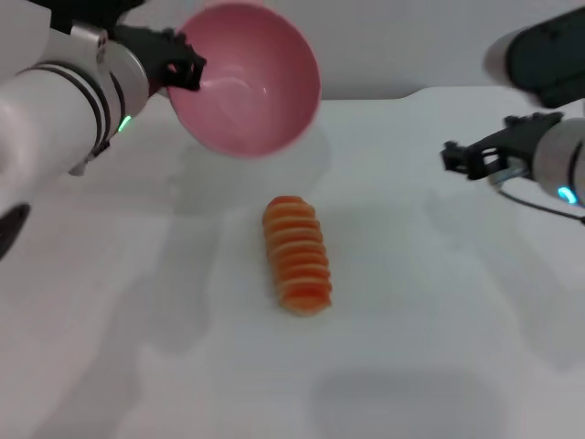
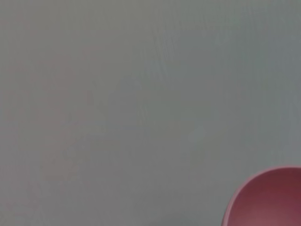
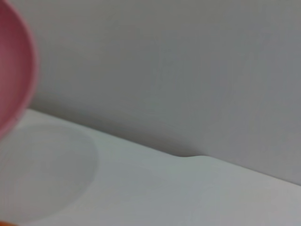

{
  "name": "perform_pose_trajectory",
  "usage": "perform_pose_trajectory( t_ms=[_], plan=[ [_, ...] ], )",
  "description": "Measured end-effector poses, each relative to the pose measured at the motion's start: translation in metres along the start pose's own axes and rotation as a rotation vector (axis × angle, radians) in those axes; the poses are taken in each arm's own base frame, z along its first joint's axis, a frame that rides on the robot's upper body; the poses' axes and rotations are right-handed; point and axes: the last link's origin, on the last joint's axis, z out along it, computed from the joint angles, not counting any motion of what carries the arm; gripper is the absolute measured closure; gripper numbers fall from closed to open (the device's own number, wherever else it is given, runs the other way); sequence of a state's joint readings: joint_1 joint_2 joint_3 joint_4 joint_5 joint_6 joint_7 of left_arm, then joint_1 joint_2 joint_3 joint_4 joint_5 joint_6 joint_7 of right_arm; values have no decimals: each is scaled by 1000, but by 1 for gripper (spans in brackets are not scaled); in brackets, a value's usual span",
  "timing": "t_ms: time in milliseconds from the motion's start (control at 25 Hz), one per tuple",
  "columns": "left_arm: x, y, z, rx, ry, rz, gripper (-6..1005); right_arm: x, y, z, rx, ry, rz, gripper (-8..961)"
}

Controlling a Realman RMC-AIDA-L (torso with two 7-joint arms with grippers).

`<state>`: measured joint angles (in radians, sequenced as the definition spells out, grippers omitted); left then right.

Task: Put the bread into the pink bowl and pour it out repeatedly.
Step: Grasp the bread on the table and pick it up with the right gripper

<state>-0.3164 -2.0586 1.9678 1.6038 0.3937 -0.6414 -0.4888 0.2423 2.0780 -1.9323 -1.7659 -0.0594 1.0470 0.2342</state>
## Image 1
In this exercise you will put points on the pink plastic bowl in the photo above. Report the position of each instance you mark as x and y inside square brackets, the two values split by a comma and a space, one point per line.
[256, 114]

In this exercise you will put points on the right wrist camera housing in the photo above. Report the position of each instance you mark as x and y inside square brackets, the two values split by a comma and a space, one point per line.
[548, 64]

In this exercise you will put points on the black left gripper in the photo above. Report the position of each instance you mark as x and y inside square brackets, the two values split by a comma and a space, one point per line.
[151, 50]

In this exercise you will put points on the orange ridged bread roll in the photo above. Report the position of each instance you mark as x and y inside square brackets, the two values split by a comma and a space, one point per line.
[297, 256]

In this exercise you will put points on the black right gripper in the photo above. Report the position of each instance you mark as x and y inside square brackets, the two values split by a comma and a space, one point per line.
[521, 137]

